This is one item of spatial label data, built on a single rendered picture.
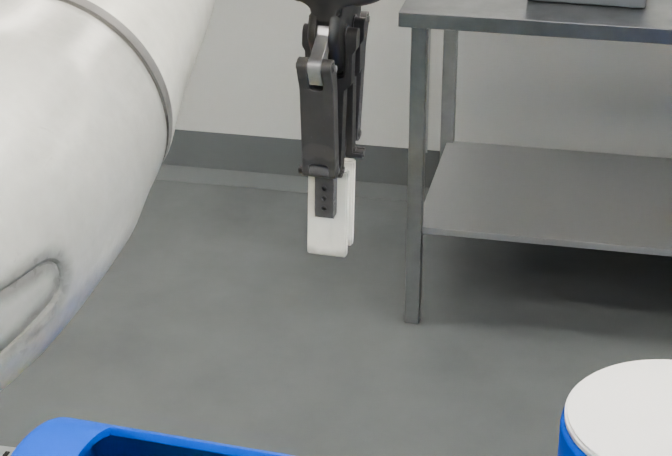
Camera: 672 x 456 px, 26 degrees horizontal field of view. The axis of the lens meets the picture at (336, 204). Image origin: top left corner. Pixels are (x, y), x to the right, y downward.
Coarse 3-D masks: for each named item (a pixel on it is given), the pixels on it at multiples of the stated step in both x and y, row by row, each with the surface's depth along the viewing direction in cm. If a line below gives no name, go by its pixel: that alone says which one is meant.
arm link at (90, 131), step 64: (0, 0) 54; (0, 64) 49; (64, 64) 51; (128, 64) 54; (0, 128) 47; (64, 128) 49; (128, 128) 52; (0, 192) 46; (64, 192) 48; (128, 192) 52; (0, 256) 45; (64, 256) 48; (0, 320) 46; (64, 320) 50; (0, 384) 48
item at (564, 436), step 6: (564, 408) 178; (564, 420) 176; (564, 426) 175; (564, 432) 174; (564, 438) 173; (570, 438) 172; (564, 444) 173; (570, 444) 171; (558, 450) 177; (564, 450) 173; (570, 450) 171; (576, 450) 170
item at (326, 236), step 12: (312, 180) 107; (348, 180) 107; (312, 192) 108; (348, 192) 107; (312, 204) 108; (348, 204) 108; (312, 216) 108; (336, 216) 108; (312, 228) 109; (324, 228) 109; (336, 228) 108; (312, 240) 109; (324, 240) 109; (336, 240) 109; (312, 252) 110; (324, 252) 109; (336, 252) 109
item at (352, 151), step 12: (360, 24) 104; (360, 36) 104; (360, 48) 105; (360, 60) 105; (348, 96) 107; (348, 108) 107; (348, 120) 108; (348, 132) 108; (348, 144) 108; (348, 156) 109; (360, 156) 109
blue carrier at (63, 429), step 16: (32, 432) 136; (48, 432) 136; (64, 432) 136; (80, 432) 137; (96, 432) 137; (112, 432) 139; (128, 432) 139; (144, 432) 139; (16, 448) 134; (32, 448) 134; (48, 448) 134; (64, 448) 134; (80, 448) 134; (96, 448) 149; (112, 448) 148; (128, 448) 147; (144, 448) 146; (160, 448) 145; (176, 448) 144; (192, 448) 137; (208, 448) 137; (224, 448) 137; (240, 448) 136
